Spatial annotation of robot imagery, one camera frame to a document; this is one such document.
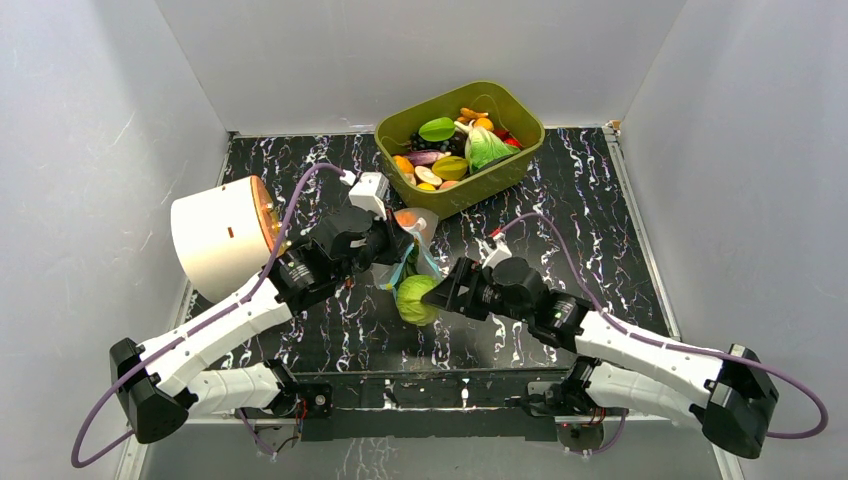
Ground olive green plastic bin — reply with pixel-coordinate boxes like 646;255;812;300
374;81;545;219

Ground small yellow toy orange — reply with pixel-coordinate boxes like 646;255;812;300
473;117;495;132

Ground toy napa cabbage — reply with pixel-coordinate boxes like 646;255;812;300
465;126;520;173

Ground orange toy fruit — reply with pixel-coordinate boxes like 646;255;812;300
393;155;415;175

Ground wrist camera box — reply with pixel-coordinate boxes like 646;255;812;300
481;237;512;268
348;172;389;220

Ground toy pineapple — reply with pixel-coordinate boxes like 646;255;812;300
394;209;420;281

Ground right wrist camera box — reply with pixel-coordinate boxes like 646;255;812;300
481;237;512;268

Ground black toy grapes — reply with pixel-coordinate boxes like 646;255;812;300
408;132;433;151

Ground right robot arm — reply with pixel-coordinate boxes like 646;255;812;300
422;258;779;459

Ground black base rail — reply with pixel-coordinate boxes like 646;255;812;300
225;367;717;445

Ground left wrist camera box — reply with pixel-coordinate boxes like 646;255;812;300
348;172;389;220

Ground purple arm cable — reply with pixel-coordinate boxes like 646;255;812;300
70;162;349;470
493;211;829;441

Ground green toy cabbage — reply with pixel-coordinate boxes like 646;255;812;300
395;274;439;327

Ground clear zip top bag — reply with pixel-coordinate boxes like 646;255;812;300
371;208;442;291

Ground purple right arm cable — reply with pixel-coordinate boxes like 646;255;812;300
493;211;829;441

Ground orange toy ginger root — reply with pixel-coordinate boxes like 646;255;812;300
458;108;489;124

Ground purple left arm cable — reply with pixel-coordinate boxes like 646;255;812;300
70;162;349;470

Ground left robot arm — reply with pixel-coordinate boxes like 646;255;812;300
109;208;415;444

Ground toy mushroom half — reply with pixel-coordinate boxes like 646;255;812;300
414;166;443;187

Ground green toy star fruit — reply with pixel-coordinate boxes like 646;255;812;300
418;117;456;142

